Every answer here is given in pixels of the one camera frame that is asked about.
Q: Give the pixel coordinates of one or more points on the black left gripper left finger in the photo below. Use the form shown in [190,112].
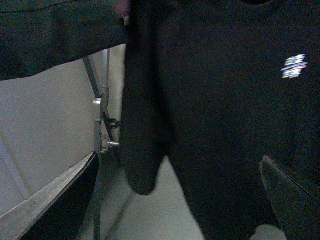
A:
[56,211]

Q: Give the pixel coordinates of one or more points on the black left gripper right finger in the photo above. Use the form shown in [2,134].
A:
[295,200]

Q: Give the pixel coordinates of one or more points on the black sweatshirt with logo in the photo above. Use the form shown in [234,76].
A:
[214,85]

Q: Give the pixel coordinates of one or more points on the metal clothes rack frame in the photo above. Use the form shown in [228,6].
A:
[106,74]

